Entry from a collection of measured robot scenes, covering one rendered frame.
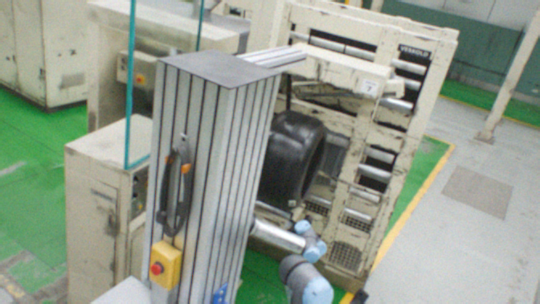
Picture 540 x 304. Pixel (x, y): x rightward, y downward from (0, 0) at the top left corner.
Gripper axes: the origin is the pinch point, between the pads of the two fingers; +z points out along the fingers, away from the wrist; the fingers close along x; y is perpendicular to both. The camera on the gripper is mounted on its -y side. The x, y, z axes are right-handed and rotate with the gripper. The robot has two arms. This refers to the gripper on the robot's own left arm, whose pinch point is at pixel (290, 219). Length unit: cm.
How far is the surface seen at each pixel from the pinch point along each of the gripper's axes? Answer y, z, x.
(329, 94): -74, 33, -21
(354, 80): -82, 10, -28
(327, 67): -78, 21, -41
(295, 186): -14.2, -0.2, -13.1
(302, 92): -65, 46, -28
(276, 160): -16.8, 5.9, -30.0
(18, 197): 140, 204, -71
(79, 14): -13, 362, -144
